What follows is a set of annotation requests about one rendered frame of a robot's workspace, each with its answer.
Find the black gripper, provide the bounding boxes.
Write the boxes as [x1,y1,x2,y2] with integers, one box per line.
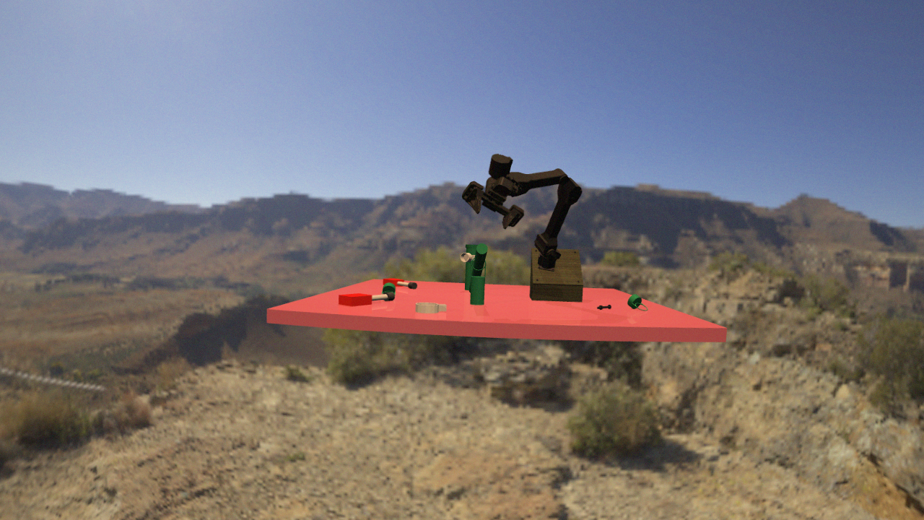
[462,181,524,229]

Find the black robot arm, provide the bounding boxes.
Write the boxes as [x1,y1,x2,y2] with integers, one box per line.
[486,154,582,272]

